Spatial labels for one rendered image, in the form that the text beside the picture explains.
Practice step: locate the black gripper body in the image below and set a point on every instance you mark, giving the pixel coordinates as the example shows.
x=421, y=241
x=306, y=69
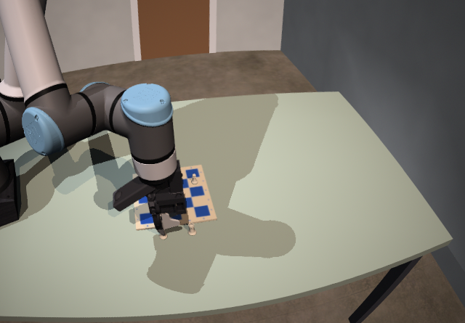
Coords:
x=167, y=194

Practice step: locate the blue and cream chessboard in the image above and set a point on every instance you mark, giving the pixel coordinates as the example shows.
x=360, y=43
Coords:
x=198, y=202

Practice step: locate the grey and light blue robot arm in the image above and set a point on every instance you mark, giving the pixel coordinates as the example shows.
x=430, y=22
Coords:
x=35, y=103

